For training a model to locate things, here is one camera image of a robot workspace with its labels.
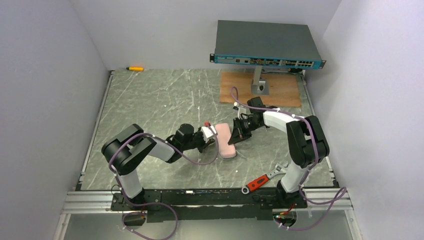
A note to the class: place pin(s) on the pink umbrella case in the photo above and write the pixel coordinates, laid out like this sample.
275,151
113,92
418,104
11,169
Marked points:
225,150

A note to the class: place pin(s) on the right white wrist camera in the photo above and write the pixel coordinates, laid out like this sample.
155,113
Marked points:
240,109

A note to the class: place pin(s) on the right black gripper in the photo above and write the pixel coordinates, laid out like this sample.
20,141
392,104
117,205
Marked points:
241,125

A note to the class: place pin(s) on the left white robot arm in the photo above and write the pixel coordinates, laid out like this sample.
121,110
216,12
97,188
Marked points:
126,151

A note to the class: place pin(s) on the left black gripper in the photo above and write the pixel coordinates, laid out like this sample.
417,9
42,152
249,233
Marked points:
202,142

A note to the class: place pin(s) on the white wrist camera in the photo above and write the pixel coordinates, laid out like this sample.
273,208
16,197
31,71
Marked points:
240,109
208,131

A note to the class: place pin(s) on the wooden base board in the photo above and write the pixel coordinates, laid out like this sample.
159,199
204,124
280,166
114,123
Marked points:
274,89

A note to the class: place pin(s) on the black yellow tool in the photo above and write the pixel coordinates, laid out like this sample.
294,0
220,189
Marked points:
295,70

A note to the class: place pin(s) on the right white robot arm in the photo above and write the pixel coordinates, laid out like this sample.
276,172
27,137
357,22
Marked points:
307,144

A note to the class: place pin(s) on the red handled adjustable wrench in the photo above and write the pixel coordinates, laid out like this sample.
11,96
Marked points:
279,170

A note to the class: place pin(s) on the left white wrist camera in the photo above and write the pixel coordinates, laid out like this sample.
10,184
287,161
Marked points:
208,131

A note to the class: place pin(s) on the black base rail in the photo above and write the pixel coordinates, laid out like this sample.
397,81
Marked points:
210,204

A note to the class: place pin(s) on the yellow handled screwdriver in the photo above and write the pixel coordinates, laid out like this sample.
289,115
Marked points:
135,69

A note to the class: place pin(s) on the network switch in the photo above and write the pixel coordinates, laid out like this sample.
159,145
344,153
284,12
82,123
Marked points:
265,44

